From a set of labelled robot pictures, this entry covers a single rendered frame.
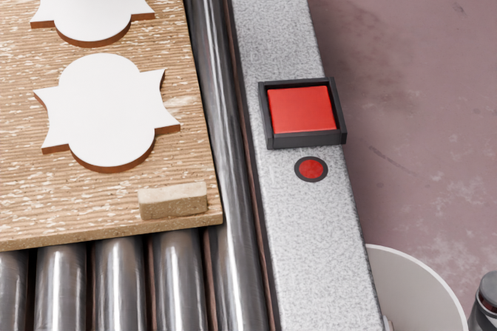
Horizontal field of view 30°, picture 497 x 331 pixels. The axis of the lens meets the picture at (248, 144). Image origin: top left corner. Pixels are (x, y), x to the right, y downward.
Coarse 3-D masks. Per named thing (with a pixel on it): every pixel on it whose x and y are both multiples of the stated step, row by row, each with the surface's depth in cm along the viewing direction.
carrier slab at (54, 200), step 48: (0, 0) 98; (144, 0) 98; (0, 48) 93; (48, 48) 93; (96, 48) 93; (144, 48) 93; (0, 96) 88; (192, 96) 89; (0, 144) 84; (192, 144) 85; (0, 192) 81; (48, 192) 81; (96, 192) 81; (0, 240) 77; (48, 240) 78
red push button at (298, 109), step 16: (272, 96) 90; (288, 96) 90; (304, 96) 90; (320, 96) 90; (272, 112) 89; (288, 112) 89; (304, 112) 89; (320, 112) 89; (288, 128) 87; (304, 128) 87; (320, 128) 87; (336, 128) 88
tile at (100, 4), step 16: (48, 0) 96; (64, 0) 96; (80, 0) 96; (96, 0) 96; (112, 0) 96; (128, 0) 96; (48, 16) 95; (64, 16) 95; (80, 16) 95; (96, 16) 95; (112, 16) 95; (128, 16) 95; (144, 16) 96; (64, 32) 93; (80, 32) 93; (96, 32) 93; (112, 32) 93
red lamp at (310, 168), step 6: (306, 162) 86; (312, 162) 86; (318, 162) 86; (300, 168) 86; (306, 168) 86; (312, 168) 86; (318, 168) 86; (306, 174) 85; (312, 174) 85; (318, 174) 85
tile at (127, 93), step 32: (96, 64) 90; (128, 64) 90; (64, 96) 87; (96, 96) 87; (128, 96) 87; (160, 96) 87; (64, 128) 84; (96, 128) 84; (128, 128) 85; (160, 128) 85; (96, 160) 82; (128, 160) 82
